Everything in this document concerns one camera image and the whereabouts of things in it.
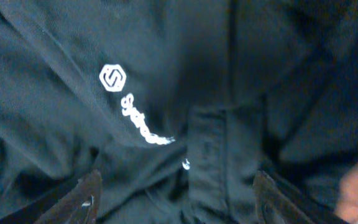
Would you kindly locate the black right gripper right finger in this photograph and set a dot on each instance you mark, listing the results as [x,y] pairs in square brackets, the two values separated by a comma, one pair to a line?
[278,201]

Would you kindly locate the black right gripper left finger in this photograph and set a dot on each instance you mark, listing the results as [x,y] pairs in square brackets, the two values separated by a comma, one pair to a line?
[75,202]

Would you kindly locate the black polo shirt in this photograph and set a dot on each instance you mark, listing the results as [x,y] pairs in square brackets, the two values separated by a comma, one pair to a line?
[177,103]

